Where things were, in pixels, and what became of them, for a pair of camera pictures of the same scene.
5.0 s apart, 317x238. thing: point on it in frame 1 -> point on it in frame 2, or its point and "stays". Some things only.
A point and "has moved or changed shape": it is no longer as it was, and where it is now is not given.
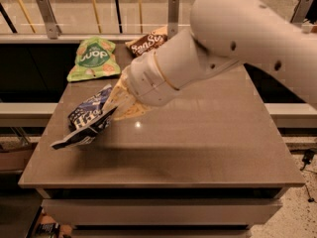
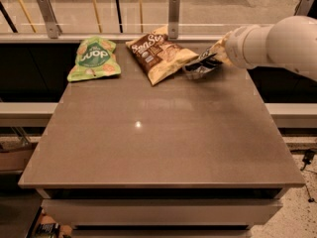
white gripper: [145, 78] -> [235, 48]
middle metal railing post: [173, 16] stays
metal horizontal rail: [65, 38] stays
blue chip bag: [86, 118] has moved or changed shape
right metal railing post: [302, 9] stays
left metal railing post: [52, 28] stays
